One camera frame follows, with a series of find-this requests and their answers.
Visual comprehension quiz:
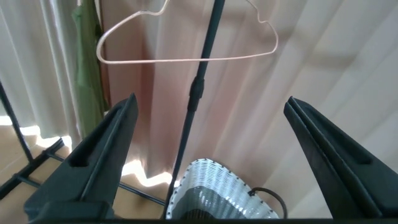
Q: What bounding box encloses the black clothes rack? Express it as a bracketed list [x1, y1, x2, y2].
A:
[0, 0, 226, 220]

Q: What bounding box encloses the green printed t-shirt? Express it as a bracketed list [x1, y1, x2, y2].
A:
[71, 0, 109, 139]

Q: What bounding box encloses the pink clothes hanger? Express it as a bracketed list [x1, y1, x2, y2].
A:
[96, 0, 279, 65]

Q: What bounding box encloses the white laundry basket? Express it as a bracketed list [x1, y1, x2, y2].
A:
[165, 158, 289, 220]

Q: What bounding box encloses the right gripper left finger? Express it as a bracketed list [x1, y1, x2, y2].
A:
[24, 93, 139, 220]

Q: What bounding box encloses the beige curtain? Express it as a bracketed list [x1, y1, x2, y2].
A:
[0, 0, 398, 218]

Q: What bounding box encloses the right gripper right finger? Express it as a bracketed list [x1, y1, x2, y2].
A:
[283, 96, 398, 218]

